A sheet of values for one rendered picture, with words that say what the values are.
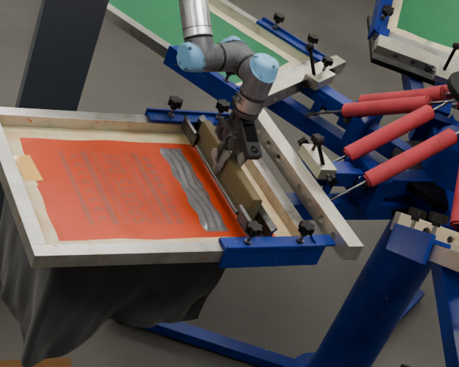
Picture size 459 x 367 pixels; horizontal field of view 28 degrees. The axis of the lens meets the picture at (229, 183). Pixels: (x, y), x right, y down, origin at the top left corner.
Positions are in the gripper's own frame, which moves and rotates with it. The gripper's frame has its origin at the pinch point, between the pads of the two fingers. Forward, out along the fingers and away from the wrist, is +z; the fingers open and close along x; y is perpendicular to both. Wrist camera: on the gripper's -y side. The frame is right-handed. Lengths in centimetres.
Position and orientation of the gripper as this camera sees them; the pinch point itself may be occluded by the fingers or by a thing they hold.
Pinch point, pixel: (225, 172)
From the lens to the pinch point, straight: 251.2
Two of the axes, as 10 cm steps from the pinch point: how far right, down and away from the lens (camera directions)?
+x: -8.6, -0.2, -5.1
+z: -3.3, 7.8, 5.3
